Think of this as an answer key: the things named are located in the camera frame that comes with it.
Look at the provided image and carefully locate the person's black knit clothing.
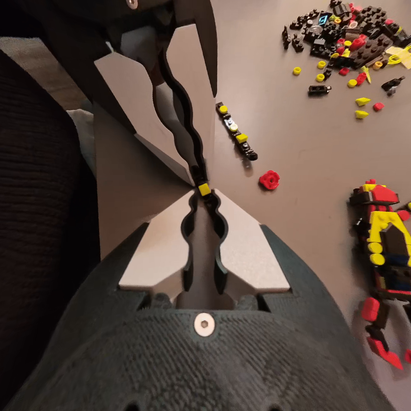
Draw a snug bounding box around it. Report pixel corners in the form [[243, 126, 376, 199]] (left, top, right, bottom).
[[0, 50, 101, 408]]

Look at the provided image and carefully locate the black yellow red lego model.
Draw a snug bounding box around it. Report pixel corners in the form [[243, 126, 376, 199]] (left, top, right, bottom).
[[348, 179, 411, 370]]

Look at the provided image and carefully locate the red round lego piece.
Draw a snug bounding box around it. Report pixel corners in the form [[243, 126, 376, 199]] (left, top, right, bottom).
[[259, 170, 280, 191]]

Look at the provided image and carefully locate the pile of loose lego pieces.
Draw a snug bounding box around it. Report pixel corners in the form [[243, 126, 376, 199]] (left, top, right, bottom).
[[290, 0, 411, 89]]

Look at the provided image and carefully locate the black clip lego piece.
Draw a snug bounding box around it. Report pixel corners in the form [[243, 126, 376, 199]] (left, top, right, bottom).
[[381, 76, 406, 92]]

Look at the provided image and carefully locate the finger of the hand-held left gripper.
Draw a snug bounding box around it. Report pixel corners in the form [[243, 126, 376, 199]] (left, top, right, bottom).
[[161, 23, 216, 185], [93, 25, 197, 187]]

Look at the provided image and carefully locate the black yellow lego leg segment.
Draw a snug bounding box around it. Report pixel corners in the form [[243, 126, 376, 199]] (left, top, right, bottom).
[[190, 165, 214, 207], [215, 102, 259, 162]]

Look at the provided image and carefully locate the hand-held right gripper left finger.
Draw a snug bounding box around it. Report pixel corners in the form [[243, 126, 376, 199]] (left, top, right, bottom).
[[118, 189, 199, 293]]

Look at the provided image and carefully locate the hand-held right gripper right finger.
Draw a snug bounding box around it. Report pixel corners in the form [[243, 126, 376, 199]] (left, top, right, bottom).
[[210, 188, 292, 295]]

